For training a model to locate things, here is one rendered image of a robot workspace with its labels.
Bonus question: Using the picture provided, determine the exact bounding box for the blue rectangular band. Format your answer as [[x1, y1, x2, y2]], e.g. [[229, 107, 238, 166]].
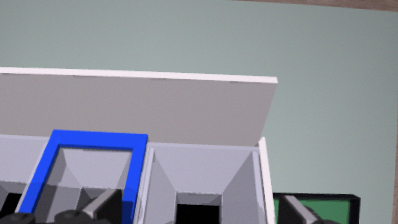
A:
[[18, 130, 148, 224]]

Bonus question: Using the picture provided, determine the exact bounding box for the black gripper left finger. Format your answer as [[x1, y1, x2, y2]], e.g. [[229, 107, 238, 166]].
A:
[[0, 189, 122, 224]]

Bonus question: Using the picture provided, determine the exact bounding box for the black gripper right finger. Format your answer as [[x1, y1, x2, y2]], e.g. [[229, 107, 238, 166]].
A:
[[277, 196, 340, 224]]

